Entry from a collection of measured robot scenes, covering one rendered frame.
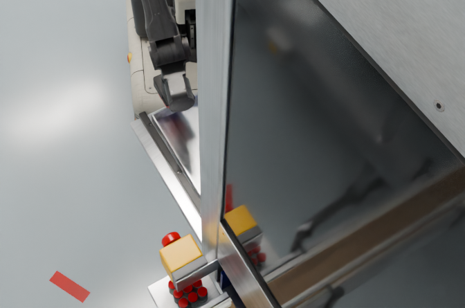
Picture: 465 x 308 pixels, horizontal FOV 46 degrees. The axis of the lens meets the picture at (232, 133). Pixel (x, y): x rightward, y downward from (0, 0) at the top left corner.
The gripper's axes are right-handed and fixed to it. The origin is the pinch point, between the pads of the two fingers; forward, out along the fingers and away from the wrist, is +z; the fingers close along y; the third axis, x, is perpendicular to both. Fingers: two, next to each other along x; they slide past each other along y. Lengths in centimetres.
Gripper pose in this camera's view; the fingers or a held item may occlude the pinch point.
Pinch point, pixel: (174, 107)
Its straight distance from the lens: 141.2
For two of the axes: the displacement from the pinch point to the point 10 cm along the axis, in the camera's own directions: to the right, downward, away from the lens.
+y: 5.1, 7.8, -3.8
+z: -0.7, 4.7, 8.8
